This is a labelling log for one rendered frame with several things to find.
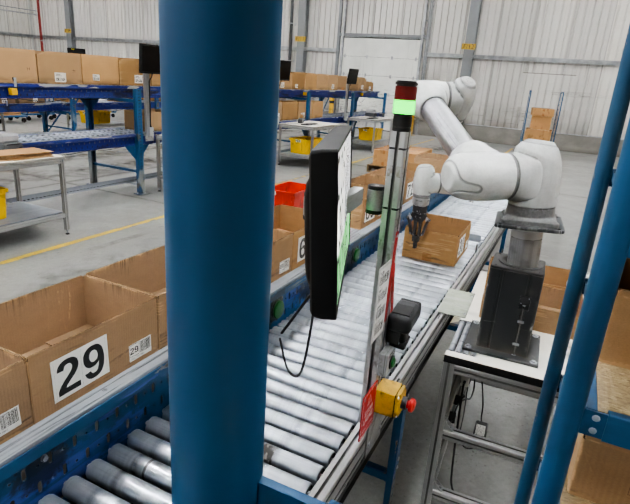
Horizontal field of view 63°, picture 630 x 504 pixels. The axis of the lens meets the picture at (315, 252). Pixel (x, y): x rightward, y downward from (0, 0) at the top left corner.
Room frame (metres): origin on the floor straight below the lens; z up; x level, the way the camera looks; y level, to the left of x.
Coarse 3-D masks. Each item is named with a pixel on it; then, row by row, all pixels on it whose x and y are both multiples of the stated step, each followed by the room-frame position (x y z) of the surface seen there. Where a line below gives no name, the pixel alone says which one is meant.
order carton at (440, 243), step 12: (432, 216) 3.05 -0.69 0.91; (444, 216) 3.02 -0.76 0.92; (408, 228) 2.71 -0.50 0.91; (432, 228) 3.04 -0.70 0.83; (444, 228) 3.01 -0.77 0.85; (456, 228) 2.98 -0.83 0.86; (468, 228) 2.86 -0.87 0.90; (408, 240) 2.71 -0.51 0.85; (420, 240) 2.68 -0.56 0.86; (432, 240) 2.65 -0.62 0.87; (444, 240) 2.62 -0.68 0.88; (456, 240) 2.60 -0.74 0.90; (468, 240) 2.95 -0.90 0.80; (408, 252) 2.70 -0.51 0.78; (420, 252) 2.67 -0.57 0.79; (432, 252) 2.65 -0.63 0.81; (444, 252) 2.62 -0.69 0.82; (456, 252) 2.61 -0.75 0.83; (444, 264) 2.62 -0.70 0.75
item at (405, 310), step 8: (400, 304) 1.28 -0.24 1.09; (408, 304) 1.29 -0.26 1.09; (416, 304) 1.29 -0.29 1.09; (392, 312) 1.25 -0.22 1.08; (400, 312) 1.24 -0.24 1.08; (408, 312) 1.24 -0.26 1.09; (416, 312) 1.26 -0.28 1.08; (392, 320) 1.23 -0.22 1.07; (400, 320) 1.22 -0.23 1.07; (408, 320) 1.22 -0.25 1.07; (416, 320) 1.27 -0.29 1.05; (392, 328) 1.23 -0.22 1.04; (400, 328) 1.22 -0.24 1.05; (408, 328) 1.22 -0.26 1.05; (400, 336) 1.24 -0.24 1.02; (408, 336) 1.27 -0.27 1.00; (392, 344) 1.24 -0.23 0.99; (400, 344) 1.24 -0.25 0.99
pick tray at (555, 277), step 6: (492, 258) 2.52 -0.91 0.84; (546, 270) 2.43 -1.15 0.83; (552, 270) 2.42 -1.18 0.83; (558, 270) 2.41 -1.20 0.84; (564, 270) 2.40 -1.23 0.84; (546, 276) 2.42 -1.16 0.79; (552, 276) 2.41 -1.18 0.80; (558, 276) 2.40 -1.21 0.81; (564, 276) 2.39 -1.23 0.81; (486, 282) 2.26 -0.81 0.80; (546, 282) 2.42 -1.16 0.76; (552, 282) 2.41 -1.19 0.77; (558, 282) 2.40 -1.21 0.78; (564, 282) 2.39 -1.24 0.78; (558, 288) 2.15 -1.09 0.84; (564, 288) 2.14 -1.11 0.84
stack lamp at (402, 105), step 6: (396, 90) 1.23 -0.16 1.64; (402, 90) 1.22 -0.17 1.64; (408, 90) 1.22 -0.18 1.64; (414, 90) 1.22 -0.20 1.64; (396, 96) 1.23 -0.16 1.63; (402, 96) 1.22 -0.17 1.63; (408, 96) 1.22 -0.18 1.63; (414, 96) 1.22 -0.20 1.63; (396, 102) 1.23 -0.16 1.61; (402, 102) 1.22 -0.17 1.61; (408, 102) 1.22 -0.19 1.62; (414, 102) 1.23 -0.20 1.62; (396, 108) 1.22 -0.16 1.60; (402, 108) 1.22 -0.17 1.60; (408, 108) 1.22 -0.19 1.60; (414, 108) 1.23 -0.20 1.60
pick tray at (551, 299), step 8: (544, 288) 2.14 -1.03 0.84; (552, 288) 2.13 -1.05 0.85; (544, 296) 2.14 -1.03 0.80; (552, 296) 2.12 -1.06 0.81; (560, 296) 2.11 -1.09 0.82; (544, 304) 2.13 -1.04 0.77; (552, 304) 2.12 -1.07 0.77; (560, 304) 2.11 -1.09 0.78; (480, 312) 1.98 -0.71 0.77; (544, 312) 1.88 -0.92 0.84; (552, 312) 1.87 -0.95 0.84; (536, 320) 1.89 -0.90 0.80; (544, 320) 1.88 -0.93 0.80; (552, 320) 1.87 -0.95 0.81; (576, 320) 1.83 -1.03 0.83; (536, 328) 1.89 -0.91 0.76; (544, 328) 1.88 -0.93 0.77; (552, 328) 1.86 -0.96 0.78
